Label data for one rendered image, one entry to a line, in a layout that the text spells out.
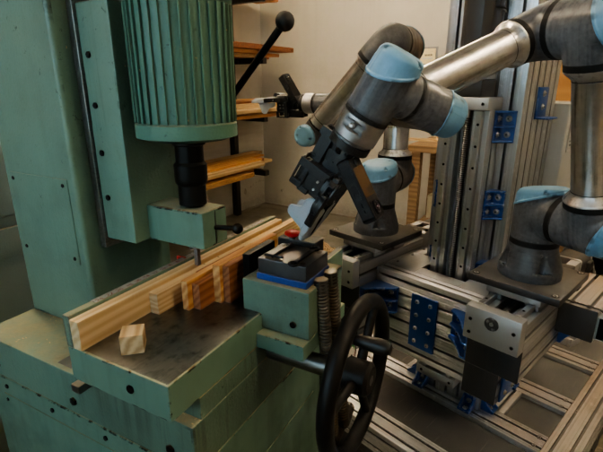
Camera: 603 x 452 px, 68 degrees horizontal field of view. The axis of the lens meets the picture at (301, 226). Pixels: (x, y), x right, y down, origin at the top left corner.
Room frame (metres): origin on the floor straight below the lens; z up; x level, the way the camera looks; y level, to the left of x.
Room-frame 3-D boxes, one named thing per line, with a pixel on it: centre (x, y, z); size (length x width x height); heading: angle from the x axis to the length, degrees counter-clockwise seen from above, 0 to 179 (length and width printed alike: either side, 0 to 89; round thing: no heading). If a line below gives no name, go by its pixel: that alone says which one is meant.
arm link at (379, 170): (1.43, -0.25, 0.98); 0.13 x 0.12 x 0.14; 148
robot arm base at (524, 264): (1.06, -0.59, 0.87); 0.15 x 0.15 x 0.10
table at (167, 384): (0.79, 0.09, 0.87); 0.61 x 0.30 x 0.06; 152
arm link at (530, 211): (1.06, -0.60, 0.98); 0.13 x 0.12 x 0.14; 23
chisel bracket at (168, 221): (0.82, 0.22, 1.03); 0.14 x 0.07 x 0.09; 62
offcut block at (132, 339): (0.59, 0.26, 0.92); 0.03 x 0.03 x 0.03; 14
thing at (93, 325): (0.85, 0.20, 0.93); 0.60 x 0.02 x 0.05; 152
